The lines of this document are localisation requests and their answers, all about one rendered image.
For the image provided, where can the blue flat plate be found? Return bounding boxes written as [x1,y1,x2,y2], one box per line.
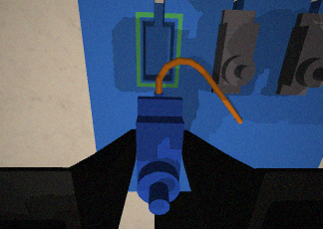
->
[78,0,323,168]

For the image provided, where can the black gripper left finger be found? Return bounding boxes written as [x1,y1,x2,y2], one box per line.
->
[0,129,137,229]

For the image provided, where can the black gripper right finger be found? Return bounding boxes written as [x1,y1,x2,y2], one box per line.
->
[181,130,323,229]

